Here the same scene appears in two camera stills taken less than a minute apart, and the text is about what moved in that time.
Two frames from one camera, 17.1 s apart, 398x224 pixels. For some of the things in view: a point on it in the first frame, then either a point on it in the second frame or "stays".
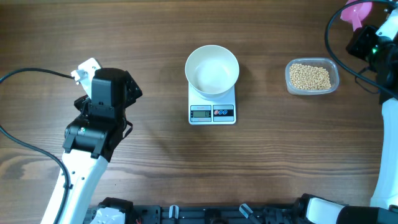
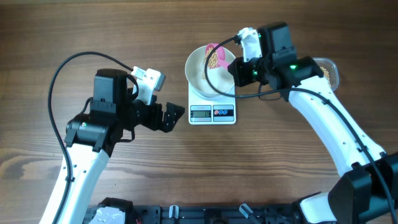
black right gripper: x=362 y=35 → x=236 y=67
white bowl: x=212 y=71 stays
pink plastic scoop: x=356 y=12 → x=221 y=63
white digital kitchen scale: x=203 y=111 stays
